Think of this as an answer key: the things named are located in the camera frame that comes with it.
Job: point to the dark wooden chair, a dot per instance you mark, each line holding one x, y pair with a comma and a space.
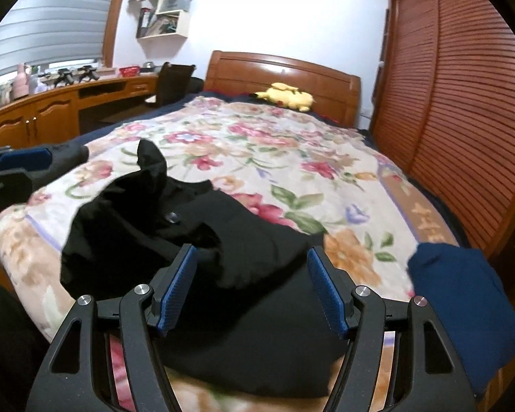
174, 83

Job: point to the wooden bed headboard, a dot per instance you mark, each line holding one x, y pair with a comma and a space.
337, 95

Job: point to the grey window blind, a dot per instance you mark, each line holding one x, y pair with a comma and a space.
42, 32

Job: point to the folded black jacket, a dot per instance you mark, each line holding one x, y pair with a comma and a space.
55, 160

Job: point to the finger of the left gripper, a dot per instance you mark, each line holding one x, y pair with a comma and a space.
16, 186
25, 158

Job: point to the wooden louvered wardrobe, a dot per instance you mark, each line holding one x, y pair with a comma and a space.
446, 110

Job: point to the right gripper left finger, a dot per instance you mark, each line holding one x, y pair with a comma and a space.
101, 339

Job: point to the folded navy blue garment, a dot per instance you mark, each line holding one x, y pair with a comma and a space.
468, 298

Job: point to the white wall shelf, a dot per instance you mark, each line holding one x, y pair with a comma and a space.
162, 18

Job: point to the pink bottle on desk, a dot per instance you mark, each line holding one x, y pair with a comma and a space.
21, 83

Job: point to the black double-breasted coat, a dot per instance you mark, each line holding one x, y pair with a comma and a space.
251, 321

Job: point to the yellow Pikachu plush toy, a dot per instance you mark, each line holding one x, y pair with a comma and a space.
287, 96

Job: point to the red basket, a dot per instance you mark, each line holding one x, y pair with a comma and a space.
129, 71

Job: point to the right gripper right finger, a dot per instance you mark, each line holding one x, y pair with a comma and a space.
405, 338

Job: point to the wooden desk with cabinets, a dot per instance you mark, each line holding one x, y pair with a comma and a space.
53, 116

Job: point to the floral bed blanket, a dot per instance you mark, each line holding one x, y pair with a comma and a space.
285, 167

